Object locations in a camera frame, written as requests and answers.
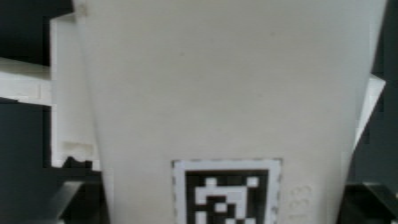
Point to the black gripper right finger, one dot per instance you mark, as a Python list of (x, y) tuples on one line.
[(369, 204)]

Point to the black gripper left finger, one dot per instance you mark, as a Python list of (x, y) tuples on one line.
[(77, 204)]

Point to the white cabinet body box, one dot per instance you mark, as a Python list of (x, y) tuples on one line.
[(52, 86)]

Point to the white cabinet top block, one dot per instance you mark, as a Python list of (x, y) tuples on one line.
[(228, 85)]

